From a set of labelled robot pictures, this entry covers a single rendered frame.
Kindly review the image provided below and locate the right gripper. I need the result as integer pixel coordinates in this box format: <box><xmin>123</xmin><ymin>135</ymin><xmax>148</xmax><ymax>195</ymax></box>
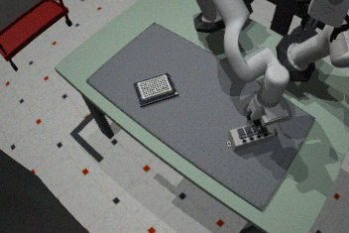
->
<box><xmin>247</xmin><ymin>94</ymin><xmax>266</xmax><ymax>127</ymax></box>

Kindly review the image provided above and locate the grey operator panel with four keys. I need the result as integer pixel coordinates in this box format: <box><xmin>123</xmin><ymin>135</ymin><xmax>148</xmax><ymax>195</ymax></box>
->
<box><xmin>226</xmin><ymin>123</ymin><xmax>276</xmax><ymax>152</ymax></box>

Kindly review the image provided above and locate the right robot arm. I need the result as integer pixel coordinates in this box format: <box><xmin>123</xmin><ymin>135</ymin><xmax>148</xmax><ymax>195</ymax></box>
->
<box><xmin>196</xmin><ymin>0</ymin><xmax>290</xmax><ymax>127</ymax></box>

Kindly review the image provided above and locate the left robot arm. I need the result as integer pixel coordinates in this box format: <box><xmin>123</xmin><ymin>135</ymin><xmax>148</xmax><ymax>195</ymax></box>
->
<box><xmin>288</xmin><ymin>26</ymin><xmax>349</xmax><ymax>71</ymax></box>

